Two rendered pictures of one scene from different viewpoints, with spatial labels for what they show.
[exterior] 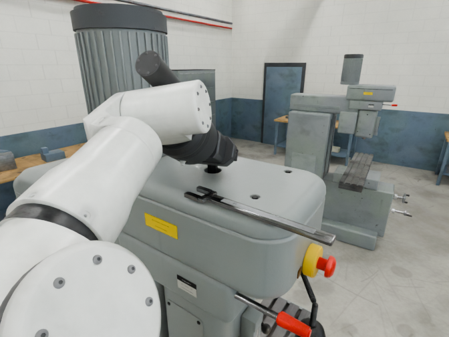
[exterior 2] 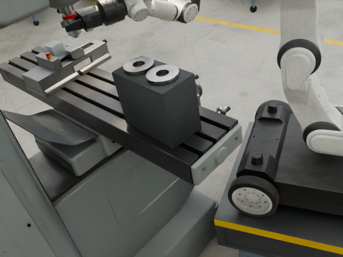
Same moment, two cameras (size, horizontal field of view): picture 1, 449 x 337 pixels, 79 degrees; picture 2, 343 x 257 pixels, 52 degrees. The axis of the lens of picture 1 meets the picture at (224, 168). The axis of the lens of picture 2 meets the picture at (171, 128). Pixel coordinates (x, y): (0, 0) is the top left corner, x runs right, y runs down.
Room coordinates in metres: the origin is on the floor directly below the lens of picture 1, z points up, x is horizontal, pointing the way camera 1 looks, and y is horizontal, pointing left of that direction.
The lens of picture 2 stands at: (-0.02, 1.11, 1.63)
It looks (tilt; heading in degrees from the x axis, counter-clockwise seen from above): 37 degrees down; 285
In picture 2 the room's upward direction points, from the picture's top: 11 degrees counter-clockwise
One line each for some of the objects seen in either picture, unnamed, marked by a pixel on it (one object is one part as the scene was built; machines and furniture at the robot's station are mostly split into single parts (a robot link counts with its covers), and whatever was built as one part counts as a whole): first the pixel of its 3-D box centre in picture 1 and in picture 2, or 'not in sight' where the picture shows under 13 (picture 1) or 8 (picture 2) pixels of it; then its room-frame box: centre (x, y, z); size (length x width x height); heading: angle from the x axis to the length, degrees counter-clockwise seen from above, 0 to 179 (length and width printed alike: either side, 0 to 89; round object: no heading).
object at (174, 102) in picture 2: not in sight; (156, 98); (0.24, 0.27, 1.08); 0.22 x 0.12 x 0.20; 143
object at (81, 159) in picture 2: not in sight; (103, 117); (0.55, 0.02, 0.84); 0.50 x 0.35 x 0.12; 55
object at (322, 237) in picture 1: (251, 211); not in sight; (0.36, -0.04, 1.89); 0.24 x 0.04 x 0.01; 53
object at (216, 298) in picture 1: (200, 245); not in sight; (0.57, 0.06, 1.68); 0.34 x 0.24 x 0.10; 55
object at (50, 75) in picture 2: not in sight; (66, 60); (0.69, -0.11, 1.04); 0.35 x 0.15 x 0.11; 58
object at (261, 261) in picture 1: (208, 201); not in sight; (0.55, 0.04, 1.81); 0.47 x 0.26 x 0.16; 55
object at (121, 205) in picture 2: not in sight; (128, 175); (0.53, 0.00, 0.48); 0.80 x 0.30 x 0.60; 55
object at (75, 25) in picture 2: not in sight; (74, 26); (0.53, 0.05, 1.23); 0.06 x 0.02 x 0.03; 37
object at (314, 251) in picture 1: (313, 260); not in sight; (0.42, -0.16, 1.76); 0.06 x 0.02 x 0.06; 145
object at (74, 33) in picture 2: not in sight; (72, 25); (0.55, 0.02, 1.23); 0.05 x 0.05 x 0.06
